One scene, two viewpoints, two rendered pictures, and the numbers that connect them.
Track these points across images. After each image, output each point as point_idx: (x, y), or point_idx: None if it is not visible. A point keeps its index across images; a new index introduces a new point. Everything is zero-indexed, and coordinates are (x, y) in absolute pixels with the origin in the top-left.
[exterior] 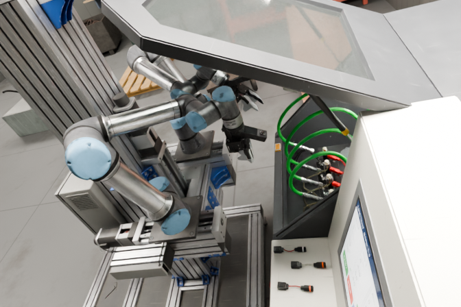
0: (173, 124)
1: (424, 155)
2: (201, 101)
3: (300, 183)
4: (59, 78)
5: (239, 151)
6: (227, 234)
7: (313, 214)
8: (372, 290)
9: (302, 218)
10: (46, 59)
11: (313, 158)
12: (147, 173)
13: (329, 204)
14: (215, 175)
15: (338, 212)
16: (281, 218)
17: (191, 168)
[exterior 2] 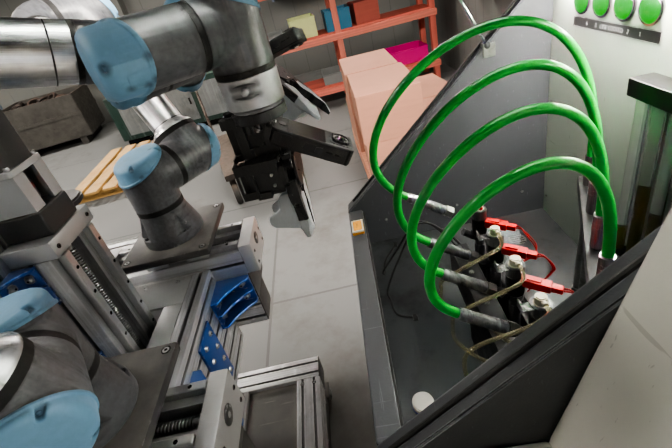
0: (119, 176)
1: None
2: (192, 132)
3: (413, 302)
4: None
5: (275, 204)
6: (246, 445)
7: (519, 374)
8: None
9: (479, 388)
10: None
11: (511, 184)
12: (17, 290)
13: (583, 333)
14: (223, 297)
15: (645, 356)
16: (393, 392)
17: (166, 283)
